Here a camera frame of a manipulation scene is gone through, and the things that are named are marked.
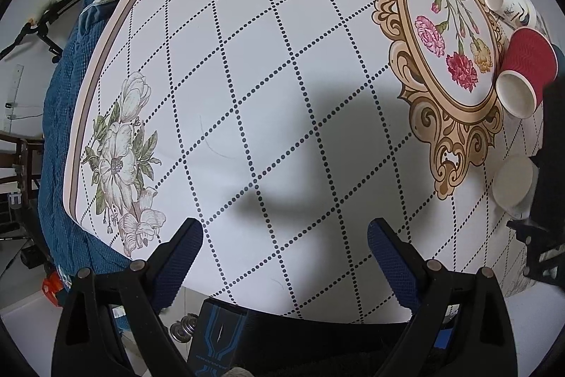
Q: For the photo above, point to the orange plastic object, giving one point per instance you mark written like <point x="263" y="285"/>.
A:
<point x="50" y="288"/>

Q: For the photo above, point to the floral checked tablecloth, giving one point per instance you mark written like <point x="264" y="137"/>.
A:
<point x="282" y="94"/>

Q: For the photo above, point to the red ripple paper cup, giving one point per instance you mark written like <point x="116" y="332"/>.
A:
<point x="527" y="59"/>

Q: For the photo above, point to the plain white paper cup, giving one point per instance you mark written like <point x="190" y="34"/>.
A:
<point x="514" y="182"/>

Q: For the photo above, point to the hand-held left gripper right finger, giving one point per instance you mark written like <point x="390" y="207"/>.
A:
<point x="390" y="262"/>

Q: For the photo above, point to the clear plastic ruler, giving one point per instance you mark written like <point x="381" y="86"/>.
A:
<point x="13" y="87"/>

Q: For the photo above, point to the brown wooden chair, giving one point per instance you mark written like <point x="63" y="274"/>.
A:
<point x="24" y="178"/>

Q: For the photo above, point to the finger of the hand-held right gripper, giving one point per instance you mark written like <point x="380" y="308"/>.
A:
<point x="540" y="244"/>

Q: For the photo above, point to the small metal dumbbell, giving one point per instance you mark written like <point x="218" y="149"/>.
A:
<point x="183" y="328"/>

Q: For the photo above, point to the white printed paper cup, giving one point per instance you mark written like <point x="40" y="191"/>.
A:
<point x="514" y="6"/>

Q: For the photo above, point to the blue quilted cloth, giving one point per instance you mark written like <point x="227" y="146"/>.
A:
<point x="66" y="116"/>

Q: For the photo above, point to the black and blue box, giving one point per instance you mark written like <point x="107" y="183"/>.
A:
<point x="216" y="337"/>

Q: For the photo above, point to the black metal stand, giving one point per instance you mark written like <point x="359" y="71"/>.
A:
<point x="42" y="30"/>

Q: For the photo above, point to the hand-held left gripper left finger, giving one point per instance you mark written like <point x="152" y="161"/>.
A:
<point x="176" y="266"/>

